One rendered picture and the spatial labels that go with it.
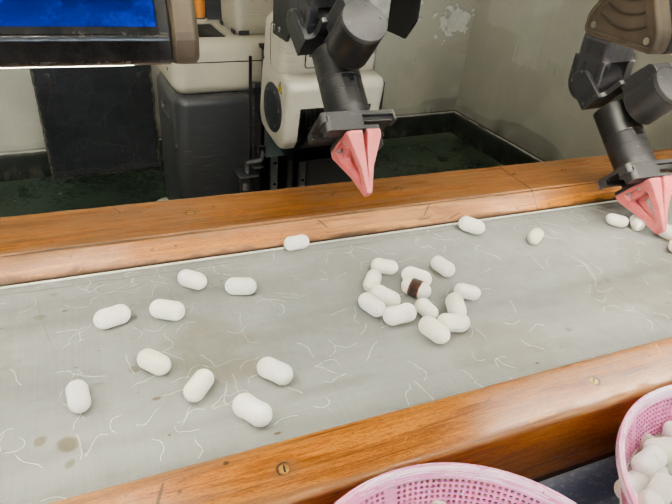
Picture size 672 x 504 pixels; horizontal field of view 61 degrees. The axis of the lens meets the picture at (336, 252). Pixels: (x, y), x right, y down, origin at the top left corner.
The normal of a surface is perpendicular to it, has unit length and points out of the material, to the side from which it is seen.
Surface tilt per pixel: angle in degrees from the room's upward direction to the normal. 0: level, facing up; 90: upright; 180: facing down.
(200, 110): 90
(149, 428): 0
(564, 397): 0
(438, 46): 90
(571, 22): 90
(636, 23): 90
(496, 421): 0
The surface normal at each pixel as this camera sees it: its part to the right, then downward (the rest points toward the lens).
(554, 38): -0.90, 0.18
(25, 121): 0.44, 0.51
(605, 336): 0.08, -0.83
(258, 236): 0.32, -0.22
